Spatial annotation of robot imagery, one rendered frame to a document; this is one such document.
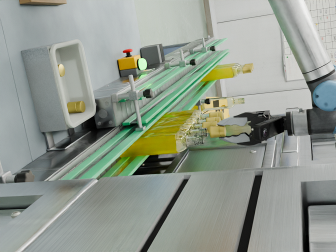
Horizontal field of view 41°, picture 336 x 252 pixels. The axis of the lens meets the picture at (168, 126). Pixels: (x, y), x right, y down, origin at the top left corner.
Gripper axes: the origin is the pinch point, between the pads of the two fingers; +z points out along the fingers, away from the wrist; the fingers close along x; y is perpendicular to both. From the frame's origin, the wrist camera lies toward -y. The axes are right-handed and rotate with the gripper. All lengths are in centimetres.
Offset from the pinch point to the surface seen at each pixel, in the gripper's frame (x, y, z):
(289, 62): -48, 593, 5
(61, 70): 25.5, -20.1, 37.2
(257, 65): -47, 594, 53
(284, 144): -12.1, 22.4, -15.8
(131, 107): 8.8, 7.8, 30.8
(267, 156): -11.7, 9.1, -11.2
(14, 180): 13, -71, 20
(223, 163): -12.5, 7.5, 2.7
